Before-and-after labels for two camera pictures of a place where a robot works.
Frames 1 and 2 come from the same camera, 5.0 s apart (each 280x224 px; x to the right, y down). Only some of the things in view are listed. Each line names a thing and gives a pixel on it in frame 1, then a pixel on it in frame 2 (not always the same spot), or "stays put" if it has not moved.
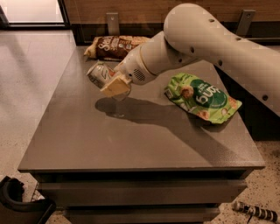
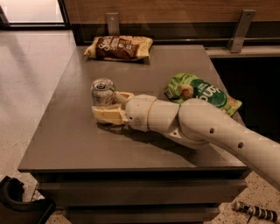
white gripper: (131, 66) -> (136, 112)
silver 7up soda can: (101, 73) -> (101, 91)
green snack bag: (201, 98) stays put
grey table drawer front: (134, 192) stays put
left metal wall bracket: (113, 24) stays put
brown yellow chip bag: (114, 47) stays put
